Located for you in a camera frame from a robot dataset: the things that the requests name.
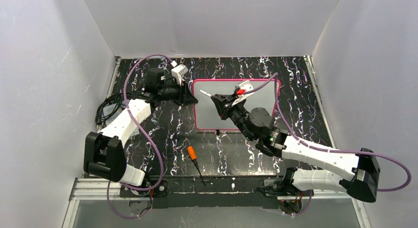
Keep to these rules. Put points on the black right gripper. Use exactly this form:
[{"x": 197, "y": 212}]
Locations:
[{"x": 227, "y": 106}]

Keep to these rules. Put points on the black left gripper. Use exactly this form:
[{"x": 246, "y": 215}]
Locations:
[{"x": 183, "y": 94}]

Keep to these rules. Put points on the white black whiteboard marker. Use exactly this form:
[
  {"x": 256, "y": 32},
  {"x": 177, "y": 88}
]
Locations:
[{"x": 205, "y": 93}]

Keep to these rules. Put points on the pink framed whiteboard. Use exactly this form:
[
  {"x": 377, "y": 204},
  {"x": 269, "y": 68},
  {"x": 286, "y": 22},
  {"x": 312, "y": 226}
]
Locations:
[{"x": 206, "y": 116}]

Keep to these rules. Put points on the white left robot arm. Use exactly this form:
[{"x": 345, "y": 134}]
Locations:
[{"x": 104, "y": 150}]

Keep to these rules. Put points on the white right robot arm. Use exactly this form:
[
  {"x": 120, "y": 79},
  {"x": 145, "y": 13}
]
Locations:
[{"x": 354, "y": 173}]

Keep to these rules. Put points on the clear plastic screw box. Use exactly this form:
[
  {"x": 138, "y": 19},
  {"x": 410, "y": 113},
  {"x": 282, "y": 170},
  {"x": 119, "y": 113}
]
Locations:
[{"x": 108, "y": 114}]

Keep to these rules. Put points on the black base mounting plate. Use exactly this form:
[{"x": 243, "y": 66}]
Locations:
[{"x": 223, "y": 191}]

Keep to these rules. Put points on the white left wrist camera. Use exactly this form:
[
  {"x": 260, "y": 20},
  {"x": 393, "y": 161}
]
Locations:
[{"x": 178, "y": 72}]

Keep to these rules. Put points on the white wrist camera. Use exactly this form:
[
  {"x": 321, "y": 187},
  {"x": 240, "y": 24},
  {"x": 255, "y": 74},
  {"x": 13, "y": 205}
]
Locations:
[
  {"x": 243, "y": 90},
  {"x": 178, "y": 72}
]

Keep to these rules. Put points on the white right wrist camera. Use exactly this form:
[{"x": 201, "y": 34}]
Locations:
[{"x": 243, "y": 90}]

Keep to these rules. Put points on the orange handled screwdriver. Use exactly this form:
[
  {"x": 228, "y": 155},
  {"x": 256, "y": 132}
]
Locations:
[{"x": 193, "y": 158}]

